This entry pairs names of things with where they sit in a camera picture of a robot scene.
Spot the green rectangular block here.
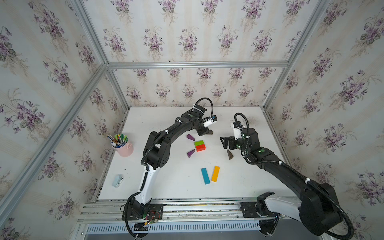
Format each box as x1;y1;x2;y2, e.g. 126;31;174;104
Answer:
194;140;205;147

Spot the red rectangular block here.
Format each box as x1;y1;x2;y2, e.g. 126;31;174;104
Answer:
195;144;206;152

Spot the purple triangle block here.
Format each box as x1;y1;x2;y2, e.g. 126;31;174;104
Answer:
187;134;196;141
187;149;196;158

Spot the yellow long block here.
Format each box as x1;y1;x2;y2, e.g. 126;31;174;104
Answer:
211;166;220;183

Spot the teal long block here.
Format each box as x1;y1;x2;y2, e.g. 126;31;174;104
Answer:
201;168;211;185

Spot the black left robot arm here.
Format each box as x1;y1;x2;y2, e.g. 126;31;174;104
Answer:
122;105;218;222

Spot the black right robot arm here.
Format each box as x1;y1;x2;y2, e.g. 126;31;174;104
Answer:
220;128;355;240

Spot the pink pen cup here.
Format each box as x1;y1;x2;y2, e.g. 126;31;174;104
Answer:
112;142;134;157

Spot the colourful pens bundle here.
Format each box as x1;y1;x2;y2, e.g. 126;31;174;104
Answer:
107;134;128;149

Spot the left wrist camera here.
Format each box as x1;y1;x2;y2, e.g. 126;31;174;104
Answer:
202;115;218;128

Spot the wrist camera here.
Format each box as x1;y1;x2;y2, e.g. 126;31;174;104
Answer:
233;121;244;140
202;115;218;128

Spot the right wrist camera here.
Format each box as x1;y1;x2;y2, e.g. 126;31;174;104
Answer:
233;121;244;140

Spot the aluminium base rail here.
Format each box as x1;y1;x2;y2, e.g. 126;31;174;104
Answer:
72;198;277;240

